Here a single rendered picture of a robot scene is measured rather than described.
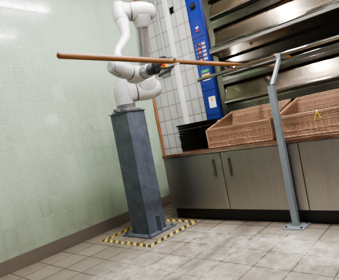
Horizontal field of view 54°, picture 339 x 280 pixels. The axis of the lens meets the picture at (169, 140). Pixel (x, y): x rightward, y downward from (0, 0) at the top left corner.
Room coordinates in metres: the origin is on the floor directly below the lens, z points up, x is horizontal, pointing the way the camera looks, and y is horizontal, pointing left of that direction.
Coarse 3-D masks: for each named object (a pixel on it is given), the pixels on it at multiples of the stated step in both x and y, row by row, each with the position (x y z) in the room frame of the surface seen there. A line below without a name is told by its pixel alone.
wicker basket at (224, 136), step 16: (240, 112) 2.96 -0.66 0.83; (256, 112) 2.85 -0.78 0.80; (208, 128) 2.70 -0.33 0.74; (224, 128) 2.56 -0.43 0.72; (240, 128) 2.48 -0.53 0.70; (256, 128) 2.39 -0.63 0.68; (272, 128) 2.34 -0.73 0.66; (208, 144) 2.67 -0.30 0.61; (224, 144) 2.59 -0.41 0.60; (240, 144) 2.49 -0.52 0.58
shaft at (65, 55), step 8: (64, 56) 1.48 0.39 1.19; (72, 56) 1.51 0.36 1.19; (80, 56) 1.54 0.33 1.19; (88, 56) 1.57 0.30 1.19; (96, 56) 1.61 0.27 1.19; (104, 56) 1.65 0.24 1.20; (112, 56) 1.68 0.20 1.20; (120, 56) 1.73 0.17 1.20; (128, 56) 1.77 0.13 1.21; (192, 64) 2.21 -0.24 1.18; (200, 64) 2.27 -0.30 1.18; (208, 64) 2.34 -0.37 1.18; (216, 64) 2.41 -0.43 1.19; (224, 64) 2.49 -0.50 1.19; (232, 64) 2.58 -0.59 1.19; (240, 64) 2.67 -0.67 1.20
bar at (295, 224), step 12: (336, 36) 2.09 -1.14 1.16; (300, 48) 2.24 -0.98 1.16; (264, 60) 2.41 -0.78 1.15; (228, 72) 2.63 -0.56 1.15; (276, 72) 2.26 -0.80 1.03; (276, 96) 2.18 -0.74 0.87; (276, 108) 2.16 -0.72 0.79; (276, 120) 2.17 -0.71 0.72; (276, 132) 2.18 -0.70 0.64; (288, 168) 2.17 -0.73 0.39; (288, 180) 2.17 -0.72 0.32; (288, 192) 2.18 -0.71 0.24; (288, 204) 2.19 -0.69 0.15; (288, 228) 2.16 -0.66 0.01; (300, 228) 2.12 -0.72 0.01
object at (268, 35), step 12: (324, 12) 2.32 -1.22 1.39; (336, 12) 2.34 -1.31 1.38; (288, 24) 2.49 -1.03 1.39; (300, 24) 2.50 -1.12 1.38; (312, 24) 2.52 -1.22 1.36; (252, 36) 2.69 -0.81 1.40; (264, 36) 2.66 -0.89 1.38; (276, 36) 2.69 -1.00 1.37; (228, 48) 2.87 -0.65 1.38; (240, 48) 2.90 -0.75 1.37
